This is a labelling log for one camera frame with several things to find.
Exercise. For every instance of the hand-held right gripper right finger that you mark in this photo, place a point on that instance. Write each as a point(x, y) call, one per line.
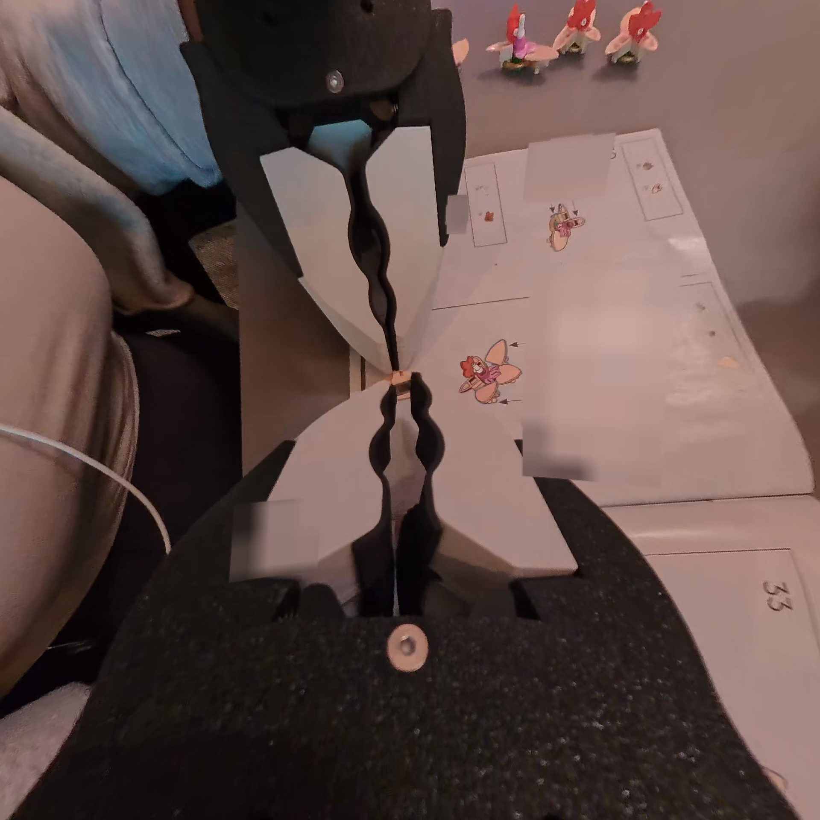
point(487, 499)

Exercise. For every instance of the toy brick instruction booklet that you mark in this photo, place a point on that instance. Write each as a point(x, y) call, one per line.
point(717, 416)

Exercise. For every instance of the small yellow stud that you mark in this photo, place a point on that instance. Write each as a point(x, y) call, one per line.
point(402, 386)

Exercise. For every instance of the person's torso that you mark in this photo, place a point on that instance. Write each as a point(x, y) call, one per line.
point(51, 384)

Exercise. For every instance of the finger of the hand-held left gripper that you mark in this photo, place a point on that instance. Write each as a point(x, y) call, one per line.
point(410, 224)
point(314, 230)

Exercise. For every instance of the person's right forearm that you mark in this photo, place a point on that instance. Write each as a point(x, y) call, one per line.
point(32, 737)

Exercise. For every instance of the assembled toy brick flower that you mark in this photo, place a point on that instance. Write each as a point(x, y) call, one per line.
point(522, 45)
point(576, 29)
point(634, 35)

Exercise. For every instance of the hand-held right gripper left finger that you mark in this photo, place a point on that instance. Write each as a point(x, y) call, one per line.
point(333, 461)

